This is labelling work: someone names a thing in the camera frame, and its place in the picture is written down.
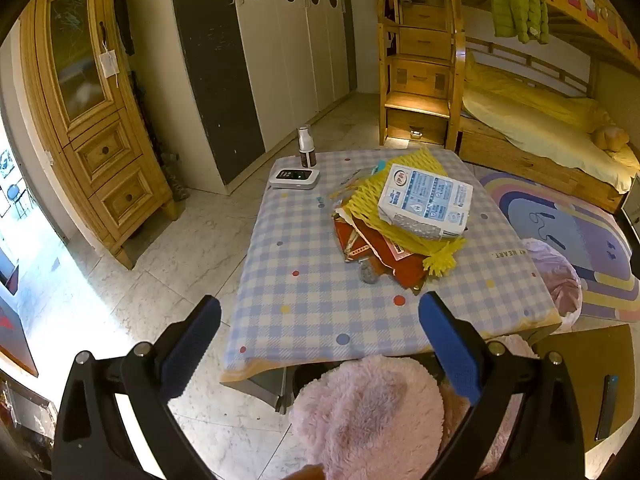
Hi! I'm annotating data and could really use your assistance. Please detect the brown cardboard box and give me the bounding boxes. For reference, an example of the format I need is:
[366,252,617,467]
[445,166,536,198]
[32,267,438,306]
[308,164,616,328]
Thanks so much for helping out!
[530,324,636,480]

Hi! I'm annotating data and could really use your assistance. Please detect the black phone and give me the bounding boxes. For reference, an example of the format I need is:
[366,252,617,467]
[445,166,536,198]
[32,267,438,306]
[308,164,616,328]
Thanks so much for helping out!
[595,374,620,442]

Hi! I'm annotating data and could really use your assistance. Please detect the white device with screen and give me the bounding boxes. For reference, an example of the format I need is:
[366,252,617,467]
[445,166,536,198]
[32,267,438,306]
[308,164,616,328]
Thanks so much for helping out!
[268,167,321,191]

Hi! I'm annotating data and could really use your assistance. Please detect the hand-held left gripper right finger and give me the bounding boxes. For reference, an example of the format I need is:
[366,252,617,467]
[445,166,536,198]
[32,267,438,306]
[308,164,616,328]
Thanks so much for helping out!
[417,290,588,480]

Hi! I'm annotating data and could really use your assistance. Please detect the blue checkered tablecloth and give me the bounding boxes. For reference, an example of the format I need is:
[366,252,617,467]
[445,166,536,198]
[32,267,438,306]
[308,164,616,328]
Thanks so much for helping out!
[220,147,563,386]

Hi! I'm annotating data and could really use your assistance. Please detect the red cardboard package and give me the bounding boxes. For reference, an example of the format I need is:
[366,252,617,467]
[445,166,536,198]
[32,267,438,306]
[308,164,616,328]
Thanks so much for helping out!
[334,212,431,293]

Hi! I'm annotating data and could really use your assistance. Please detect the camouflage bag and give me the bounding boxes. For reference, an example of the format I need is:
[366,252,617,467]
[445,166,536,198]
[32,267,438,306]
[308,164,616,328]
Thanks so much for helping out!
[159,150,191,202]

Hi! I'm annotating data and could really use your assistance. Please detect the grey table frame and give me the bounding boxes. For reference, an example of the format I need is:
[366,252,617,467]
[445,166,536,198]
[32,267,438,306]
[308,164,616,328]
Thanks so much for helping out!
[239,360,296,415]

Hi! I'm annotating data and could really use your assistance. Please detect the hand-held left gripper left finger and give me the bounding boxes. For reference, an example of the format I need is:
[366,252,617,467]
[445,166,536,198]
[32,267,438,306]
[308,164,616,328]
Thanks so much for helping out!
[52,295,223,480]

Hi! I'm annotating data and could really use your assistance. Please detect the wooden bunk bed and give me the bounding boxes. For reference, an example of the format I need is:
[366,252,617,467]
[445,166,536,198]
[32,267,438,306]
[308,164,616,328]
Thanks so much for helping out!
[445,0,640,213]

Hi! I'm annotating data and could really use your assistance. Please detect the yellow blanket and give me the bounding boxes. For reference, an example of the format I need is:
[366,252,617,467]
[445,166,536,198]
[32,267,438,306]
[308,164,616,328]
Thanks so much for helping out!
[460,52,640,196]

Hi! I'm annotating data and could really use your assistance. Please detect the wooden cabinet with drawers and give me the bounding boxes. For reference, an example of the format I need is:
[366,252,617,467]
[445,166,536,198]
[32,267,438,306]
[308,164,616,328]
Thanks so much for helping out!
[20,0,180,271]

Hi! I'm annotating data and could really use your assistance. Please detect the yellow foam net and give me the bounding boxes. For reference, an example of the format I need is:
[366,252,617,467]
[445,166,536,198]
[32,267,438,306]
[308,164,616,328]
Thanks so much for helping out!
[332,147,468,277]

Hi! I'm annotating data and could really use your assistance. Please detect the white blue printed packet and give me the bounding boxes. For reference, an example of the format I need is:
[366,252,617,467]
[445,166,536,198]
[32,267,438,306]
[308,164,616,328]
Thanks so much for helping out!
[377,162,474,242]

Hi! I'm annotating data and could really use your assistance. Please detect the clear plastic wrapper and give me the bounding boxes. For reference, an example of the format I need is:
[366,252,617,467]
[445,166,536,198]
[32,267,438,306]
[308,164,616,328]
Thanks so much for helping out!
[336,166,388,201]

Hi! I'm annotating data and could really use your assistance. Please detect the white brown spray bottle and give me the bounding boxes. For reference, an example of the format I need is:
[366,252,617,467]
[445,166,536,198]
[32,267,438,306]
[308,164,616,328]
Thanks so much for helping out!
[297,126,317,169]

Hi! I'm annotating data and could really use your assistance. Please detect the white wardrobe with round holes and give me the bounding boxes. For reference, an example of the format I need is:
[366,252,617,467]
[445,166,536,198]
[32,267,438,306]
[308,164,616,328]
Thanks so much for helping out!
[167,0,358,196]

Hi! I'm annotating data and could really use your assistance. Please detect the green puffer jacket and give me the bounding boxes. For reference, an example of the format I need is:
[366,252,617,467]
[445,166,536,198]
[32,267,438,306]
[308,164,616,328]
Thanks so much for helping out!
[489,0,551,45]

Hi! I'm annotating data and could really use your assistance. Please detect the bin with pink bag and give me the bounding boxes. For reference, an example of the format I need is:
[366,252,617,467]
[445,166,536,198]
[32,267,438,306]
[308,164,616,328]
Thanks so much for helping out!
[520,239,583,331]

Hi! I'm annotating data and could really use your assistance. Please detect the pastel rainbow rug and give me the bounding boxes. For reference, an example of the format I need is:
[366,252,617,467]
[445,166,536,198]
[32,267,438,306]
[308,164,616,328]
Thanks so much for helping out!
[477,171,640,323]

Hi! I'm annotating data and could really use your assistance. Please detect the white framed panel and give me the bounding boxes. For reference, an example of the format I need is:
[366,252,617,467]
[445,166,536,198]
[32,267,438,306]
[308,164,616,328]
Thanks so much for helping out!
[620,175,640,241]

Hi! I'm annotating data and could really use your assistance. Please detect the wooden stair drawers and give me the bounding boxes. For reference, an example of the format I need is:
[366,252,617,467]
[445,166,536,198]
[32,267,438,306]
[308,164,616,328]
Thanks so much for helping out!
[377,0,468,150]

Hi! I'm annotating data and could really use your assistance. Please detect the tan plush toy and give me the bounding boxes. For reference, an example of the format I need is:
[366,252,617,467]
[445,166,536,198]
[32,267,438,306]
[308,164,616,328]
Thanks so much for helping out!
[592,125,631,153]

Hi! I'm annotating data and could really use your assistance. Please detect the white paper tag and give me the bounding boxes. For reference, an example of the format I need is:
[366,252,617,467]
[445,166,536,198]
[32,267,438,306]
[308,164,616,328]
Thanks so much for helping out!
[98,50,121,81]

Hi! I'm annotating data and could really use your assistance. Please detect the dark hanging cloth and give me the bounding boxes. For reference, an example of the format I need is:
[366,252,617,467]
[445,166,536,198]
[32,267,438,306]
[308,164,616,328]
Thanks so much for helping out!
[114,0,137,57]

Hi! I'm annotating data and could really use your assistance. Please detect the red framed board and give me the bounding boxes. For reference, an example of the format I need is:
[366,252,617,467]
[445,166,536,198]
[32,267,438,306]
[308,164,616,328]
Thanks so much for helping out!
[0,290,40,378]

